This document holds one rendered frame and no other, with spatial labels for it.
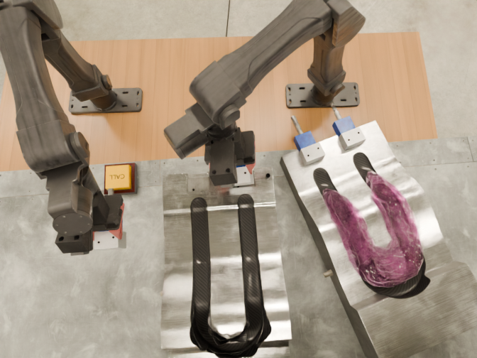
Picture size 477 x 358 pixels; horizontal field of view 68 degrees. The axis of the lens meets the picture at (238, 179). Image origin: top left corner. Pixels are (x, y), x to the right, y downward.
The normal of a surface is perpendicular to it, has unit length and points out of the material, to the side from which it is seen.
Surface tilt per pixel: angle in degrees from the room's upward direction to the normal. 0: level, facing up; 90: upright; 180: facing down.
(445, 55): 0
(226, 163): 23
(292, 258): 0
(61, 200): 27
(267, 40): 14
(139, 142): 0
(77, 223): 63
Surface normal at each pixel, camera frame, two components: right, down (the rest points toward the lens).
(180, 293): -0.05, -0.68
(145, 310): -0.02, -0.25
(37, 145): 0.06, 0.00
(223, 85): -0.21, -0.11
